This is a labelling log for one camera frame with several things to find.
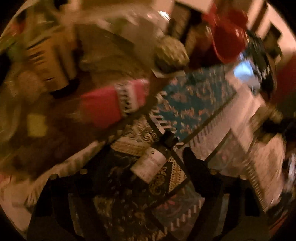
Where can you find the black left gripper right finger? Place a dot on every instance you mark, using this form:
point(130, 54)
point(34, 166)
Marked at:
point(231, 210)

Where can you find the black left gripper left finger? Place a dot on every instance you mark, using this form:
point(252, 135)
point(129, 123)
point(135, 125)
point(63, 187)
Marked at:
point(79, 207)

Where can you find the small white label bottle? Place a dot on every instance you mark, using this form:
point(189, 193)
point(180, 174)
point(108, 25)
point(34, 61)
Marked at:
point(153, 159)

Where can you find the patchwork patterned tablecloth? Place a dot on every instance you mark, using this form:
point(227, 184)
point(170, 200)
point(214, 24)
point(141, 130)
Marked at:
point(218, 117)

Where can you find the red pink packet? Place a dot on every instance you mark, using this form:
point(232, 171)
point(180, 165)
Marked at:
point(110, 104)

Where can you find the white plastic bag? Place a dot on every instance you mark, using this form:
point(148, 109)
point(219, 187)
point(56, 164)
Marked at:
point(244, 71)

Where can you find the yellow label liquor bottle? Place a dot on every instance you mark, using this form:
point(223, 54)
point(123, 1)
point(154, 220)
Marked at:
point(51, 56)

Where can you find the green custard apple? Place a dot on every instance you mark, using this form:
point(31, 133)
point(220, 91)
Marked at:
point(170, 55)

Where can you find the red thermos jug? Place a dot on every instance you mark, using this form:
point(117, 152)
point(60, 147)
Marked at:
point(229, 36)

